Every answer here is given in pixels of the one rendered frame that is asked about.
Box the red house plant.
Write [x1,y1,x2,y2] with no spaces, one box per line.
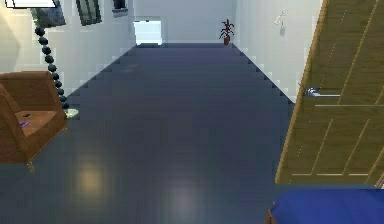
[218,18,235,46]

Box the dark green framed picture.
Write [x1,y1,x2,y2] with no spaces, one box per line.
[75,0,103,27]

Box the black beaded floor lamp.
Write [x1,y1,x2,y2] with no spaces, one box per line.
[4,0,80,120]

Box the wooden room door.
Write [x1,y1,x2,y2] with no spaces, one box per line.
[274,0,384,186]

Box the brown armchair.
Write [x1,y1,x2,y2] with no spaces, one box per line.
[0,70,68,173]

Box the small dark wall picture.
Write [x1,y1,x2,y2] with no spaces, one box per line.
[111,0,129,18]

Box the silver door handle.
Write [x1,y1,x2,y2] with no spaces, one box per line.
[305,87,342,99]

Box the dark framed wall picture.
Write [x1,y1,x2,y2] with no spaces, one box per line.
[30,0,67,29]

